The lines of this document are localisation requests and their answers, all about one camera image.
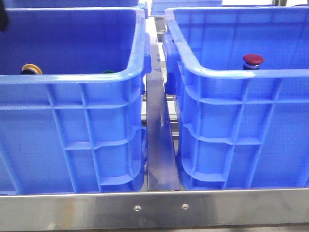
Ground yellow push button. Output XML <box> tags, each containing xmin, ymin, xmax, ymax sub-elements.
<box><xmin>21</xmin><ymin>64</ymin><xmax>42</xmax><ymax>75</ymax></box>

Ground blue rear left bin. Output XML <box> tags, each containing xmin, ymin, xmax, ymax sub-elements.
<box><xmin>3</xmin><ymin>0</ymin><xmax>148</xmax><ymax>10</ymax></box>

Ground steel front shelf rail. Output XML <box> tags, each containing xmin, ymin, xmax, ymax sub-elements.
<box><xmin>0</xmin><ymin>188</ymin><xmax>309</xmax><ymax>231</ymax></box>

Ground blue right plastic bin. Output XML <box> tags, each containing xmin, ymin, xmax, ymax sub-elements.
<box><xmin>164</xmin><ymin>6</ymin><xmax>309</xmax><ymax>190</ymax></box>

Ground steel divider rail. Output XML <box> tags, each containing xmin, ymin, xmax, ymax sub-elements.
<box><xmin>146</xmin><ymin>33</ymin><xmax>181</xmax><ymax>191</ymax></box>

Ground blue rear right bin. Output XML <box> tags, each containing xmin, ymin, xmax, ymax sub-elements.
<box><xmin>151</xmin><ymin>0</ymin><xmax>223</xmax><ymax>16</ymax></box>

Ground red push button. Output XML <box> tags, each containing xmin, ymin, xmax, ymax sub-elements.
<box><xmin>243</xmin><ymin>54</ymin><xmax>264</xmax><ymax>70</ymax></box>

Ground blue left plastic bin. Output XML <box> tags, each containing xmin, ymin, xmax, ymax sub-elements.
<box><xmin>0</xmin><ymin>7</ymin><xmax>151</xmax><ymax>195</ymax></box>

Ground blue plastic bin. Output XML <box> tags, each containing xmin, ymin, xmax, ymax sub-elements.
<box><xmin>0</xmin><ymin>7</ymin><xmax>151</xmax><ymax>195</ymax></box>
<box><xmin>164</xmin><ymin>6</ymin><xmax>309</xmax><ymax>190</ymax></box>

